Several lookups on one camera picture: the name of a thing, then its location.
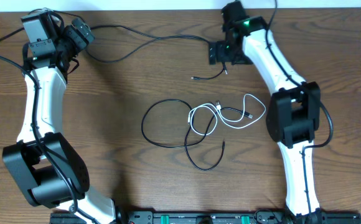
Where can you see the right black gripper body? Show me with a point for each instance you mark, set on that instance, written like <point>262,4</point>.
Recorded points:
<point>225,51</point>

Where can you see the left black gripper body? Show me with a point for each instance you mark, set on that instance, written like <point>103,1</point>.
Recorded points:
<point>73,43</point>

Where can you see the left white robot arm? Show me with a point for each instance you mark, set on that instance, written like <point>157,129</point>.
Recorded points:
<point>43,164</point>

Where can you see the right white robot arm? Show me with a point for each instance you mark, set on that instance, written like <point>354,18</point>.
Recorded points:
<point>293,114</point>

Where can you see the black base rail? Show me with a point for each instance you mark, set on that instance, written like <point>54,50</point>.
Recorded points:
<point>260,216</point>

